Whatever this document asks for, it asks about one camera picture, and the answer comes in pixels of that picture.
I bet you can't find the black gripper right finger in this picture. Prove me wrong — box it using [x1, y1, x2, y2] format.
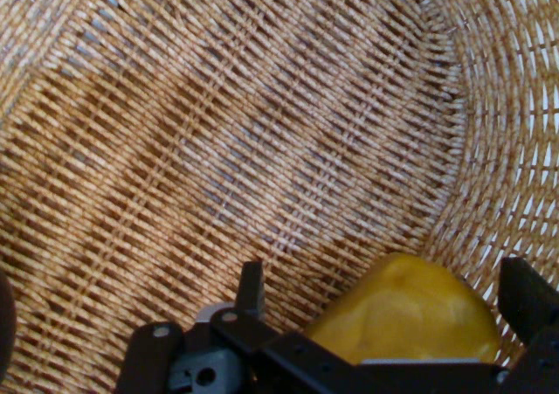
[496, 256, 559, 394]

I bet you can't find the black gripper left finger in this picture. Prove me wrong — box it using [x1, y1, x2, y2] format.
[115, 260, 363, 394]

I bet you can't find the woven wicker basket with handles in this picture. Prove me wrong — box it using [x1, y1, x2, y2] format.
[0, 0, 559, 394]

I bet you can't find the yellow bell pepper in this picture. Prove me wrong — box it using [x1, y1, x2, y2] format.
[303, 252, 502, 365]

